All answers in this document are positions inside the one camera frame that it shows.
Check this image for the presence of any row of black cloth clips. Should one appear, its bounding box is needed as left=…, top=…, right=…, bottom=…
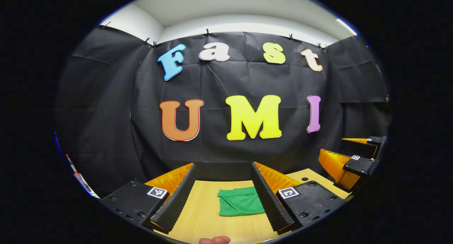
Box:
left=101, top=21, right=329, bottom=50

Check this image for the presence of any black backdrop cloth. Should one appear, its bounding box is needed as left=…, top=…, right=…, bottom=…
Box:
left=53, top=26, right=390, bottom=198

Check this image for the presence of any white and red object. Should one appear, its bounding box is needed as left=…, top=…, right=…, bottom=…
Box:
left=65, top=154, right=100, bottom=199

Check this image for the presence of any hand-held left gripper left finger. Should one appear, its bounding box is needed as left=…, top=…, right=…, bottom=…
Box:
left=101, top=163, right=197, bottom=234

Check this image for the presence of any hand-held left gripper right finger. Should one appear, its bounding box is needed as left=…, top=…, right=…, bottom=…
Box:
left=251, top=162, right=345, bottom=236

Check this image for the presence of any ceiling light panel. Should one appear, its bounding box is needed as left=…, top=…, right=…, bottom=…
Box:
left=336, top=18, right=358, bottom=36

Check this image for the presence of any green T-shirt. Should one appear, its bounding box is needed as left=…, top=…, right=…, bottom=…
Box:
left=217, top=187, right=266, bottom=217

